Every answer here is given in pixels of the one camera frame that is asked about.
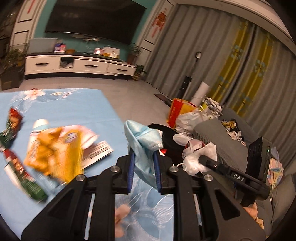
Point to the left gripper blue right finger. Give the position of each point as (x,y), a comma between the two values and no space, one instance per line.
(157,171)

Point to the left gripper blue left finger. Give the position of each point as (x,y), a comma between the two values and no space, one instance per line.
(131,168)

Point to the light blue face mask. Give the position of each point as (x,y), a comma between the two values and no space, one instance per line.
(144,141)

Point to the white blue toothpaste box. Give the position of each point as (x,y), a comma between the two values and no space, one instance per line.
(95,153)

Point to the yellow snack bag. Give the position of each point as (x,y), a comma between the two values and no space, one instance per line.
(57,153)

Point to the pink plastic wrapper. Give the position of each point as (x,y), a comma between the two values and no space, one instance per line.
(88,137)

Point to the white bottle blue label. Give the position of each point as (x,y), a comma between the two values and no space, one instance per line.
(38,126)

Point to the black trash bin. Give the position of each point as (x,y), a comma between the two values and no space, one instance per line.
(173,150)

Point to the person's right hand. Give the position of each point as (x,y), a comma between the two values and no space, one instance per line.
(253,212)

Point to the white plastic bag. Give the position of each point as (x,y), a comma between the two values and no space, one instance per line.
(185,123)

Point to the red yellow shopping bag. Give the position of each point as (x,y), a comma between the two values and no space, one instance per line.
(178,107)

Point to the grey sofa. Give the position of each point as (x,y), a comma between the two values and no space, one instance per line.
(234,154)

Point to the light blue floral tablecloth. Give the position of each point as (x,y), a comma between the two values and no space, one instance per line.
(151,216)

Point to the black white patterned cloth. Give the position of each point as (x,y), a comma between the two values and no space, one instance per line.
(233,130)

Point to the white paper roll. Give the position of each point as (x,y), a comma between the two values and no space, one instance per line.
(200,94)

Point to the black floor stand lamp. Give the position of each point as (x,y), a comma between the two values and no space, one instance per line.
(188,78)

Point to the small potted plant floor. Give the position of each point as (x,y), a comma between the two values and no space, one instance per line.
(139,72)

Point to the potted plant by cabinet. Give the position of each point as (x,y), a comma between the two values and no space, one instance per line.
(133,54)

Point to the yellow patterned curtain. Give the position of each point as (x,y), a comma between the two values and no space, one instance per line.
(242,74)

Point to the grey curtain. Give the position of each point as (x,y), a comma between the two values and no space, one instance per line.
(194,28)

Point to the white tv cabinet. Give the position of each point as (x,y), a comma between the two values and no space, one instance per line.
(54,63)

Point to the green red snack wrapper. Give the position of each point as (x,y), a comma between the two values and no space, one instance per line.
(12,127)

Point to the red chinese knot decoration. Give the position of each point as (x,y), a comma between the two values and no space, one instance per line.
(158,23)

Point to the black television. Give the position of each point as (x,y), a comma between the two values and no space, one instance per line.
(111,20)

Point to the large plant left side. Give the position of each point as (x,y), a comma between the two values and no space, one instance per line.
(12,69)

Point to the grey box on cabinet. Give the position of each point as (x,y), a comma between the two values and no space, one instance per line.
(41,45)

